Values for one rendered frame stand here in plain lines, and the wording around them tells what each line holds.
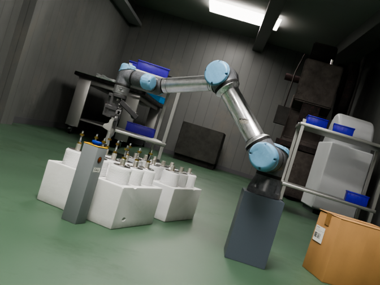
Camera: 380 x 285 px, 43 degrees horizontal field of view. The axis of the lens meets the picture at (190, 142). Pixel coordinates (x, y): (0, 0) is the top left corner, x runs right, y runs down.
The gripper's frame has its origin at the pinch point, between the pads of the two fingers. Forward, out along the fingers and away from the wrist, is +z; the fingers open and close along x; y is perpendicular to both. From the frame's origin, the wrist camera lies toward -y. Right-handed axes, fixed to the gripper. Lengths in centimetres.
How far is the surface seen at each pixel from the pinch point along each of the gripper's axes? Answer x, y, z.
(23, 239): 87, 11, 35
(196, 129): -634, -95, -27
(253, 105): -735, -201, -109
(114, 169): 35.9, -7.6, 11.7
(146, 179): 15.1, -21.9, 14.0
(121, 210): 38.0, -15.3, 26.6
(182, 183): -24, -42, 15
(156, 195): 11.6, -28.5, 20.5
